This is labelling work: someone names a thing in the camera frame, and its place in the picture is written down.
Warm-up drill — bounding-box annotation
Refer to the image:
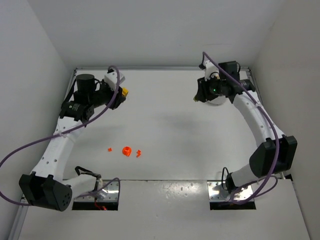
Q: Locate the yellow green lego stack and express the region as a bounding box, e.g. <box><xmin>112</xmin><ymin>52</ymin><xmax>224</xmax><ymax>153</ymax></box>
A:
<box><xmin>121</xmin><ymin>87</ymin><xmax>129</xmax><ymax>98</ymax></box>

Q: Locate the orange round lego piece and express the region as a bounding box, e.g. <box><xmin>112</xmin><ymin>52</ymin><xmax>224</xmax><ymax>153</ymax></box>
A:
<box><xmin>122</xmin><ymin>146</ymin><xmax>132</xmax><ymax>157</ymax></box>

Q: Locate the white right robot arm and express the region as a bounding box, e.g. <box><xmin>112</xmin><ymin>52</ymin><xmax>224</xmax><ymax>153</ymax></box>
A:
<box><xmin>194</xmin><ymin>60</ymin><xmax>298</xmax><ymax>193</ymax></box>

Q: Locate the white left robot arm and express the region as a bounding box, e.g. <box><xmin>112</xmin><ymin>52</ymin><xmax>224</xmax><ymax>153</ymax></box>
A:
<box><xmin>18</xmin><ymin>68</ymin><xmax>126</xmax><ymax>212</ymax></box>

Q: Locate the white round divided container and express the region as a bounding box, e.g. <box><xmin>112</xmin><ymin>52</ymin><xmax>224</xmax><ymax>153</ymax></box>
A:
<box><xmin>206</xmin><ymin>96</ymin><xmax>227</xmax><ymax>106</ymax></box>

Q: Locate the orange zigzag lego piece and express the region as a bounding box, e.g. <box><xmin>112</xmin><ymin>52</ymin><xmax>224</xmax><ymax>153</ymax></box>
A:
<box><xmin>136</xmin><ymin>150</ymin><xmax>142</xmax><ymax>158</ymax></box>

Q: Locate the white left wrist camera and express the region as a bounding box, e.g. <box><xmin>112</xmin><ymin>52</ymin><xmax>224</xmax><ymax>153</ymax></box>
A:
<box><xmin>103</xmin><ymin>71</ymin><xmax>126</xmax><ymax>89</ymax></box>

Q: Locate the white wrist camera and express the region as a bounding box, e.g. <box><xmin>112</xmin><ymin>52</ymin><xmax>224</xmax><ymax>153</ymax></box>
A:
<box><xmin>203</xmin><ymin>60</ymin><xmax>220</xmax><ymax>81</ymax></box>
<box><xmin>103</xmin><ymin>71</ymin><xmax>126</xmax><ymax>89</ymax></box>

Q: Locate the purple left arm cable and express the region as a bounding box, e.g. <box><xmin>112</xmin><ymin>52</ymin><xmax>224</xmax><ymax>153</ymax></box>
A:
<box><xmin>0</xmin><ymin>65</ymin><xmax>121</xmax><ymax>206</ymax></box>

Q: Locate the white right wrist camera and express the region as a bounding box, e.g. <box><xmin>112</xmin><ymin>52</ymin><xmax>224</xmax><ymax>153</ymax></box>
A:
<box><xmin>203</xmin><ymin>60</ymin><xmax>220</xmax><ymax>81</ymax></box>

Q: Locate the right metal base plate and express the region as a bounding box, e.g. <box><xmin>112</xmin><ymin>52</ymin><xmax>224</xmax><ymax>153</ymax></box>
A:
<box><xmin>207</xmin><ymin>181</ymin><xmax>253</xmax><ymax>203</ymax></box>

